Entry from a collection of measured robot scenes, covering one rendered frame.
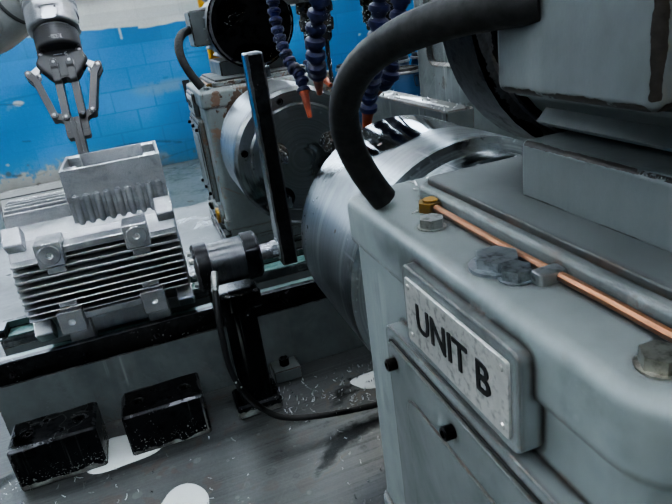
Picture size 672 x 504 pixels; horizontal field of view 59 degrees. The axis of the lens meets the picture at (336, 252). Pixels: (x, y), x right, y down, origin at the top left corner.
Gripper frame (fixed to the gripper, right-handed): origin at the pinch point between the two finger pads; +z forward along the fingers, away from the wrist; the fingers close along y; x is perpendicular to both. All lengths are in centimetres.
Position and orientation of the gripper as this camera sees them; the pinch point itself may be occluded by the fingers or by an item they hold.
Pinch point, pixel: (80, 139)
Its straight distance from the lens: 112.9
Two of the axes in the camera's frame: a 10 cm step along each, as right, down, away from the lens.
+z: 2.8, 9.4, -1.7
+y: 9.4, -2.4, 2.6
